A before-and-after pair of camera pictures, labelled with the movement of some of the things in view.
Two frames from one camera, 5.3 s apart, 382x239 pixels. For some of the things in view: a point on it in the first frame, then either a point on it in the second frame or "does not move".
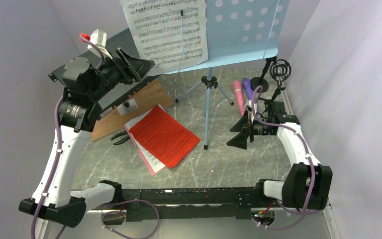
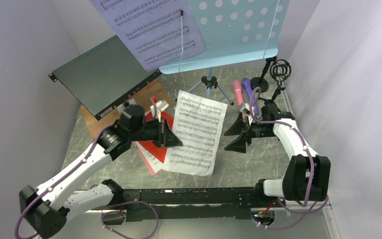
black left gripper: [139, 67] to [164, 135]
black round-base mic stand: [261, 81] does not move
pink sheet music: [150, 170] does not move
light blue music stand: [238, 31] does not move
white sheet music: [155, 165] does not move
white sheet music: [170, 34] to [198, 124]
